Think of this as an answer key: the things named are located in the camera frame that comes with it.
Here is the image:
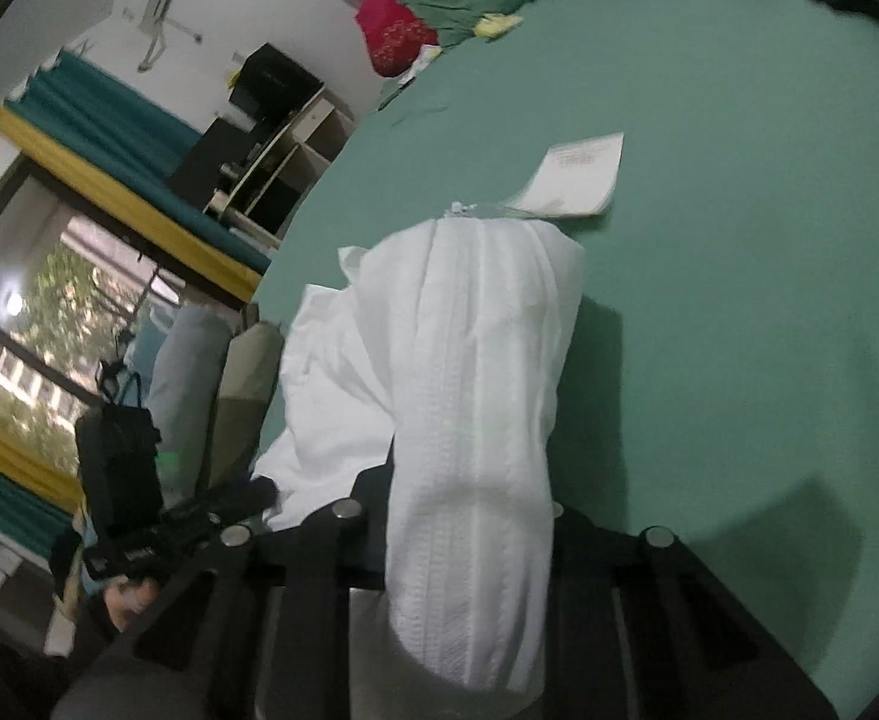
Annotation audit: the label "yellow curtain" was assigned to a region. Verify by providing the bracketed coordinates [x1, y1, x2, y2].
[0, 106, 260, 304]

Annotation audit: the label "large white garment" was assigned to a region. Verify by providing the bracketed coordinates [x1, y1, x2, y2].
[256, 218, 584, 717]

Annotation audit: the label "person left hand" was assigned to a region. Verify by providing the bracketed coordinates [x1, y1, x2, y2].
[103, 577, 161, 632]

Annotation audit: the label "white papers near pillow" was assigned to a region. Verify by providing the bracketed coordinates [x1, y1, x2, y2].
[398, 44, 442, 88]

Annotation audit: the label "white paper tag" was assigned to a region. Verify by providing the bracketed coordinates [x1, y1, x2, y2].
[506, 133, 625, 218]

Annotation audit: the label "black speaker box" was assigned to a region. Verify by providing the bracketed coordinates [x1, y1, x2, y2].
[229, 44, 323, 124]

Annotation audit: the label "teal curtain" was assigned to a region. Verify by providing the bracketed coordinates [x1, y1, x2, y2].
[3, 50, 270, 273]

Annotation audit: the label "black computer monitor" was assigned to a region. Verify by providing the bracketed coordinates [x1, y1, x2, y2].
[166, 117, 256, 210]

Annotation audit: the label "red pillow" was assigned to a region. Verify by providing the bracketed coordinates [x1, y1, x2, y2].
[355, 0, 482, 78]

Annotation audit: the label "green bed sheet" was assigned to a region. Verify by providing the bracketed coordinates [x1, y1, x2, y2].
[257, 0, 879, 718]

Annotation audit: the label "white wooden desk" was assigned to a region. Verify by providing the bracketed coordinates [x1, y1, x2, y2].
[203, 86, 355, 252]

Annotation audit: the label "small yellow cloth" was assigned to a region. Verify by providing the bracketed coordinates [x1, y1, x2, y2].
[473, 13, 524, 41]

